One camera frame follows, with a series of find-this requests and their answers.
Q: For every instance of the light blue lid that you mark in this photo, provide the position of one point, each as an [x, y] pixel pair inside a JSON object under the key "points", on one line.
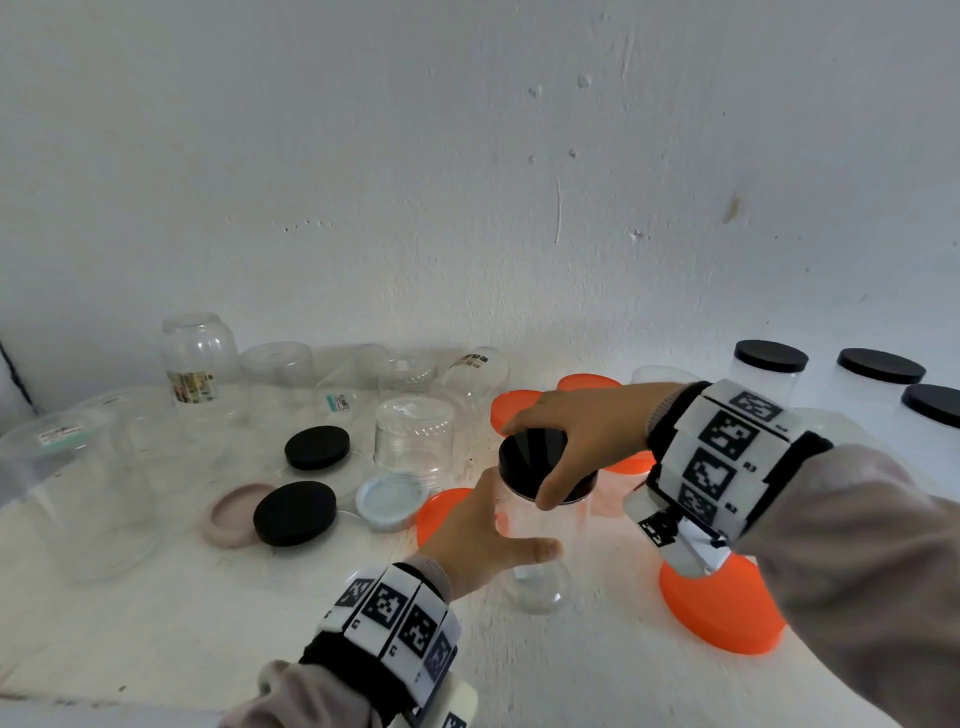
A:
{"points": [[391, 502]]}

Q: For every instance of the person's left hand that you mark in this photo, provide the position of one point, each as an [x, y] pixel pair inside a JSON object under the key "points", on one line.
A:
{"points": [[472, 547]]}

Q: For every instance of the person's right hand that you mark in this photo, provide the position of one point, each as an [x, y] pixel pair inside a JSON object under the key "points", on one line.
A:
{"points": [[607, 424]]}

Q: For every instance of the person's right forearm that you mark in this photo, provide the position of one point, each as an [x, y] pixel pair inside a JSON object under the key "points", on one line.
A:
{"points": [[862, 570]]}

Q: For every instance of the pale pink lid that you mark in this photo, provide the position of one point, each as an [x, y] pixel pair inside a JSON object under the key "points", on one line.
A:
{"points": [[229, 519]]}

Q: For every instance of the person's left forearm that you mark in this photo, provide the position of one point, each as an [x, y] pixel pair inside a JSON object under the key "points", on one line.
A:
{"points": [[300, 697]]}

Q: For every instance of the large black lid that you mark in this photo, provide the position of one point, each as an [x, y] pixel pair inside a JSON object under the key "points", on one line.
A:
{"points": [[295, 514], [317, 448]]}

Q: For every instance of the black white marker wristband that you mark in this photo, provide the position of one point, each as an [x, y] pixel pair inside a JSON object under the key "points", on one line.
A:
{"points": [[720, 450], [390, 611]]}

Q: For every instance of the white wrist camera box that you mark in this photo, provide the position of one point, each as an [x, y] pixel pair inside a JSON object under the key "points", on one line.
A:
{"points": [[690, 555], [454, 709]]}

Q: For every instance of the group of transparent plastic jars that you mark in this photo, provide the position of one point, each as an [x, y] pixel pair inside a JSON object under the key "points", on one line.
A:
{"points": [[416, 435]]}

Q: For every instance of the small black lid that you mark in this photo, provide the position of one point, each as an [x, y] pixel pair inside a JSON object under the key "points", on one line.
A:
{"points": [[529, 459], [771, 356], [881, 366], [934, 405]]}

